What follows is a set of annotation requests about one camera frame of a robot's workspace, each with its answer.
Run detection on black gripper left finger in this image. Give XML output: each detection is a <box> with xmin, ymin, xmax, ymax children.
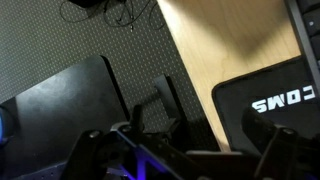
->
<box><xmin>62</xmin><ymin>104</ymin><xmax>201</xmax><ymax>180</ymax></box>

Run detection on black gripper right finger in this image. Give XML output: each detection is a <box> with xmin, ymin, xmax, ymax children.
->
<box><xmin>241</xmin><ymin>106</ymin><xmax>320</xmax><ymax>180</ymax></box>

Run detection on black desk mat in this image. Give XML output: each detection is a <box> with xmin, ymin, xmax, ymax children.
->
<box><xmin>211</xmin><ymin>54</ymin><xmax>320</xmax><ymax>156</ymax></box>

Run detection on wooden desk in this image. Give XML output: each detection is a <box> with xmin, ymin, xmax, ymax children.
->
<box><xmin>156</xmin><ymin>0</ymin><xmax>303</xmax><ymax>153</ymax></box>

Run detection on black metal bracket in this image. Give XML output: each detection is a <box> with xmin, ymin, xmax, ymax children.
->
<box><xmin>152</xmin><ymin>73</ymin><xmax>190</xmax><ymax>135</ymax></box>

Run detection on tangled black floor cables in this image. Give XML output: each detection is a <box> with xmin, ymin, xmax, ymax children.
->
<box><xmin>58</xmin><ymin>0</ymin><xmax>168</xmax><ymax>34</ymax></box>

